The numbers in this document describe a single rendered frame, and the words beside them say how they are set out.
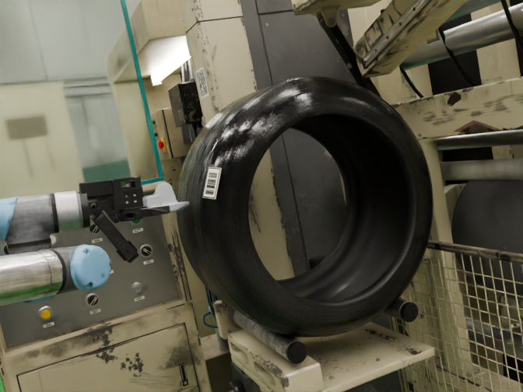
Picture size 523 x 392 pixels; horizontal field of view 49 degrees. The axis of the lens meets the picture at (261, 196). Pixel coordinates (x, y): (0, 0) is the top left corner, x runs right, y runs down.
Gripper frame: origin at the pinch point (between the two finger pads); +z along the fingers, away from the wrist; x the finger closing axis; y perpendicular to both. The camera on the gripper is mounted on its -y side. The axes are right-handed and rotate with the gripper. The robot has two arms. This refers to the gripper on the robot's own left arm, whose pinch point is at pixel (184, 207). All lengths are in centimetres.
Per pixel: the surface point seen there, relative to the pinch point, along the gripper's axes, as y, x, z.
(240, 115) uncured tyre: 17.2, -7.6, 11.4
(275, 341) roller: -30.6, -3.7, 15.6
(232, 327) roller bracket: -34.3, 23.9, 15.1
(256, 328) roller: -30.6, 7.3, 15.6
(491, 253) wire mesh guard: -17, -18, 62
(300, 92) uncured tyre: 20.6, -10.3, 23.6
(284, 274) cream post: -24.1, 26.5, 32.1
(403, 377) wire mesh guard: -62, 27, 68
